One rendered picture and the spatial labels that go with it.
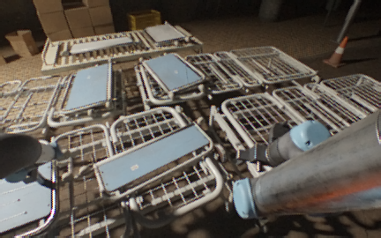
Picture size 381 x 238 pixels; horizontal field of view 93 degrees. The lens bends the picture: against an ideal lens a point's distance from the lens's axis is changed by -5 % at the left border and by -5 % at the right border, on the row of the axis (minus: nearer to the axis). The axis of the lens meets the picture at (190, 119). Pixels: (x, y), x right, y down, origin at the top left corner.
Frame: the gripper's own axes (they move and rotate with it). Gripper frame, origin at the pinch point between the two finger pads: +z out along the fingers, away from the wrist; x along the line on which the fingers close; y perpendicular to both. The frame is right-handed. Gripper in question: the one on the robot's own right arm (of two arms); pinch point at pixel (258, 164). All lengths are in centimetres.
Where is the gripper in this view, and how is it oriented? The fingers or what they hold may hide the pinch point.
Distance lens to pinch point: 73.4
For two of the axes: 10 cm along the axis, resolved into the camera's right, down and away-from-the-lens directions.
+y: -1.9, 8.9, -4.2
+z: -0.8, 4.1, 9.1
